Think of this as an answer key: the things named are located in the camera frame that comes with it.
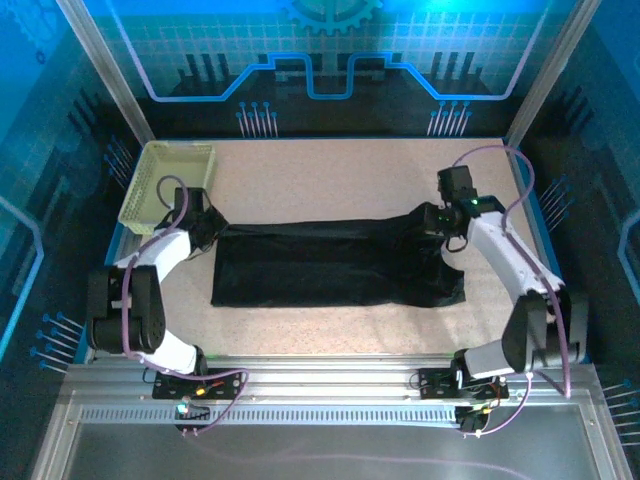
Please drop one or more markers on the black t-shirt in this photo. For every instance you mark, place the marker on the black t-shirt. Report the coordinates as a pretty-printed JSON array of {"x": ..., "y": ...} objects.
[{"x": 325, "y": 265}]

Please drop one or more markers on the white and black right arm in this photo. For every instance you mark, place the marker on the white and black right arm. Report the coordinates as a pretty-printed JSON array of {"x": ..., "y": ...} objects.
[{"x": 500, "y": 255}]

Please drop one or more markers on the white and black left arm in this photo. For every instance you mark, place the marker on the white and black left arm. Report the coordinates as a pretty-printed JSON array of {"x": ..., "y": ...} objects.
[{"x": 170, "y": 252}]

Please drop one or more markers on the pale green perforated basket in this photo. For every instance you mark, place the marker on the pale green perforated basket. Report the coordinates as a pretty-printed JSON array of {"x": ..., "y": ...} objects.
[{"x": 165, "y": 165}]

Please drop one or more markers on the small black controller box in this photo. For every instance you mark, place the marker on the small black controller box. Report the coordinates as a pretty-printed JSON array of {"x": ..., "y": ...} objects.
[
  {"x": 192, "y": 417},
  {"x": 470, "y": 420}
]

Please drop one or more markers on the steel shelf panel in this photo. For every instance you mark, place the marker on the steel shelf panel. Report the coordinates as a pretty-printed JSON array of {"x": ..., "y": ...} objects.
[{"x": 325, "y": 450}]

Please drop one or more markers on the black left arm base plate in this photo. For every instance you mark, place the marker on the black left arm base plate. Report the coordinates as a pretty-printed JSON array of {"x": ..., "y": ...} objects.
[{"x": 225, "y": 384}]

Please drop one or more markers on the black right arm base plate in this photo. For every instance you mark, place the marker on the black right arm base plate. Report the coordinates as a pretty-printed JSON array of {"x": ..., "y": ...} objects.
[{"x": 435, "y": 384}]

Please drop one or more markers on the aluminium frame post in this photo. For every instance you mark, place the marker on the aluminium frame post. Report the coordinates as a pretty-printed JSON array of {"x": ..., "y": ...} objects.
[
  {"x": 550, "y": 70},
  {"x": 105, "y": 70}
]

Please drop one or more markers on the aluminium mounting rail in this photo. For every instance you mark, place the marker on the aluminium mounting rail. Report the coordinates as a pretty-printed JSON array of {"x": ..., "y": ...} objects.
[{"x": 325, "y": 380}]

